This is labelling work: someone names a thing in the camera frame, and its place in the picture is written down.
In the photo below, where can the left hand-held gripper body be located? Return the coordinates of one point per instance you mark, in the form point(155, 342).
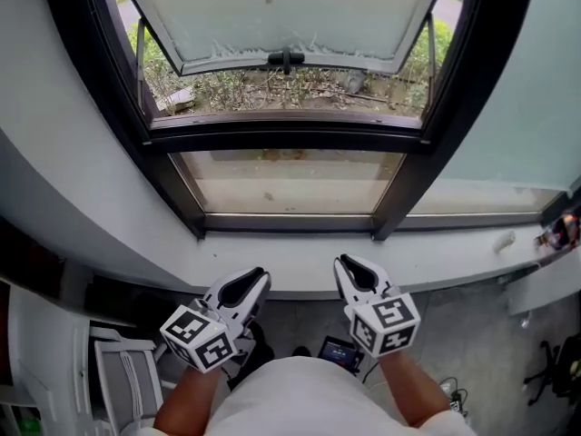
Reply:
point(199, 341)

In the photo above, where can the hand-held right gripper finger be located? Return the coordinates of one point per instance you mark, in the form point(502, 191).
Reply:
point(351, 295)
point(383, 282)

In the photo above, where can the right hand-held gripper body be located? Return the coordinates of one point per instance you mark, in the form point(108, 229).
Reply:
point(386, 325)

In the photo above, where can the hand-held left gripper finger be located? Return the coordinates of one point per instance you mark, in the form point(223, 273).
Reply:
point(254, 304)
point(236, 286)

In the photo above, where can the person's left forearm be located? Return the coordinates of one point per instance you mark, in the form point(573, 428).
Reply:
point(186, 398)

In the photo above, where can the person's right forearm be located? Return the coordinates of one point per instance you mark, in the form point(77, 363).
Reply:
point(413, 384)

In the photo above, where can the small black screen device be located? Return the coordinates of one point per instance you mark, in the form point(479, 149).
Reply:
point(338, 350)

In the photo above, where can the white windowsill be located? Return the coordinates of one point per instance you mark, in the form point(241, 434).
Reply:
point(295, 261)

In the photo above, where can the person's white shirt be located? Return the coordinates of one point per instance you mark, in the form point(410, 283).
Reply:
point(308, 402)

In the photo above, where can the clear lower glass pane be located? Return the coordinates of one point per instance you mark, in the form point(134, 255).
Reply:
point(290, 184)

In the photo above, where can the white paper roll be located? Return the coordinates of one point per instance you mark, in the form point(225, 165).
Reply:
point(505, 242)

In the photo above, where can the black office chair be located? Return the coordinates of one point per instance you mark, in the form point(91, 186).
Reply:
point(560, 370)

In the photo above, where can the small colourful clutter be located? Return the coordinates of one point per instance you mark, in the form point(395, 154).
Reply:
point(560, 232)

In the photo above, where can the window with mesh screen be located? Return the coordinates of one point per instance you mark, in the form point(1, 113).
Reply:
point(467, 107)

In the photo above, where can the large frosted glass pane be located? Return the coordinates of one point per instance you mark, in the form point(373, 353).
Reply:
point(522, 107)

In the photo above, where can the metal window stay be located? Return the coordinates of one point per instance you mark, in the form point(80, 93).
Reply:
point(431, 62)

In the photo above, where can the frosted window sash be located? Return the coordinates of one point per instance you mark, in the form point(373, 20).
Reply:
point(295, 16)

